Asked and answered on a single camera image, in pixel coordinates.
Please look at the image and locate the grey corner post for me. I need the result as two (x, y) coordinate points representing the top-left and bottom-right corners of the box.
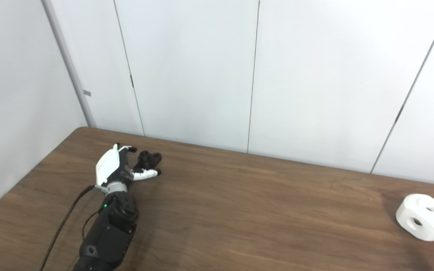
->
(42, 0), (97, 128)

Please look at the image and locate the black flanged holder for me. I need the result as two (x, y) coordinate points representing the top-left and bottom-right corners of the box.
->
(132, 151), (163, 176)

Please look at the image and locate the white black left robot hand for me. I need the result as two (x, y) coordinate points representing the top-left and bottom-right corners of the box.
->
(95, 143), (162, 187)

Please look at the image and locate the round white piece with holes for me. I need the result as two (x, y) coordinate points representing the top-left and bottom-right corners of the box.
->
(396, 194), (434, 242)

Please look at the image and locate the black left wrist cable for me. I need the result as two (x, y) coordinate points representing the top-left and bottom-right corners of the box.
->
(40, 184), (98, 271)

